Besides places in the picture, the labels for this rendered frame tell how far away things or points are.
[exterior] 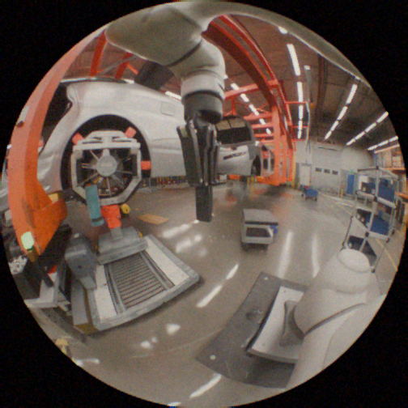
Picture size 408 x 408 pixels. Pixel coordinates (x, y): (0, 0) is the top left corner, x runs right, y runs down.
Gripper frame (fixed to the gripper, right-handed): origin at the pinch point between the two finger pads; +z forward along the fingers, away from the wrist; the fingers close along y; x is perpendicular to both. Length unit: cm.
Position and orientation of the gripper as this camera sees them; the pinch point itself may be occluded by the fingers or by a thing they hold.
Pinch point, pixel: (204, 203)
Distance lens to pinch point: 23.2
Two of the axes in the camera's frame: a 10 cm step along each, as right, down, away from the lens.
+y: 4.9, -2.0, 8.5
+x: -8.7, -1.0, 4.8
